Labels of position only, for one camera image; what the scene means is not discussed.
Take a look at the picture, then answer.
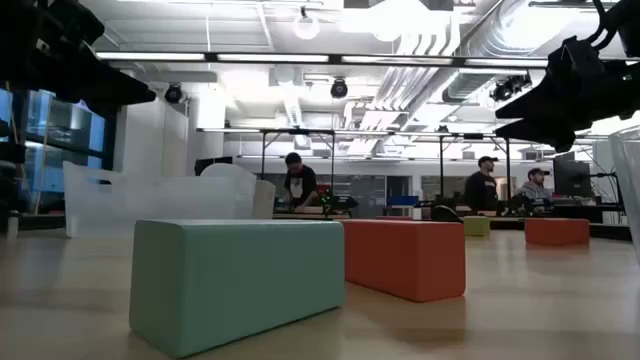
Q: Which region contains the round pendant lamp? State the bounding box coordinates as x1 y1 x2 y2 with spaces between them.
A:
292 5 321 41

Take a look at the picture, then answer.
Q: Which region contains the translucent plastic bin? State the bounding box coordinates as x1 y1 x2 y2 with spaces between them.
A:
62 160 258 240
608 124 640 261

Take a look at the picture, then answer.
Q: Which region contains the green rectangular block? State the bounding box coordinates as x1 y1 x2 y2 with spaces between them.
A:
462 215 492 239

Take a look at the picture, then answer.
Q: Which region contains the orange rectangular block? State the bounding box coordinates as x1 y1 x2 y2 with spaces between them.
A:
339 218 467 304
523 217 592 247

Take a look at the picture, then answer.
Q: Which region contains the white plastic bin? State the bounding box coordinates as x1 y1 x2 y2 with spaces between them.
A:
249 179 277 220

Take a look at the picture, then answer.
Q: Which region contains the black overhead frame stand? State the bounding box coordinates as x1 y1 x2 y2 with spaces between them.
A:
438 132 512 211
259 128 337 194

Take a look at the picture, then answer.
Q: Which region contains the person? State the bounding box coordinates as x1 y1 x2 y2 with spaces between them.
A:
463 155 500 214
282 151 320 214
517 167 554 209

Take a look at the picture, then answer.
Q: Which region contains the large black monitor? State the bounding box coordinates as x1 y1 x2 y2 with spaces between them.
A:
552 152 594 199

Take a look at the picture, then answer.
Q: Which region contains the long ceiling light bar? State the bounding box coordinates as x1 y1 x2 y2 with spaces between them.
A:
94 50 551 69

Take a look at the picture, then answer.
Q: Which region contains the silver ventilation duct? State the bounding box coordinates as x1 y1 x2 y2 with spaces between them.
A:
442 0 566 104

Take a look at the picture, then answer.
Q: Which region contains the teal rectangular block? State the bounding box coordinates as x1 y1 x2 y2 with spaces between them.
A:
128 218 347 359

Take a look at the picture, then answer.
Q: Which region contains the small white container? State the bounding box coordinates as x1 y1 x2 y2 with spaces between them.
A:
5 209 20 240

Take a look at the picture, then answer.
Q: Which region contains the white ceiling pipe bundle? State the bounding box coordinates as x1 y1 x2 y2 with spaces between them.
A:
344 19 464 156

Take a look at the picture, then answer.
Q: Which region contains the large glass window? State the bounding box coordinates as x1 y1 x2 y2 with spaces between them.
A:
0 87 109 201

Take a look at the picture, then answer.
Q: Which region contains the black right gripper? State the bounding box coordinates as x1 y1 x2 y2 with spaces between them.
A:
493 35 640 154

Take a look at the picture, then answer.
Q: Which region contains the small black monitor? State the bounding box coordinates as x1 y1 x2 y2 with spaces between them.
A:
193 156 235 177

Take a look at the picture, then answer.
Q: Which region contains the background robot with green light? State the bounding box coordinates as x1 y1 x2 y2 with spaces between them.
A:
319 187 359 217

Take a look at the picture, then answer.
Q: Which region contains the black rounded object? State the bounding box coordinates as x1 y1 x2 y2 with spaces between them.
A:
430 204 465 223

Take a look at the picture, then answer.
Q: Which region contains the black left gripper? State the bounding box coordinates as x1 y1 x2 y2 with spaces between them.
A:
0 0 158 118

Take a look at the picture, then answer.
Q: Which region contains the black ceiling spotlight cluster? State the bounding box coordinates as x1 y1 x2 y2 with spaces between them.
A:
489 73 533 104

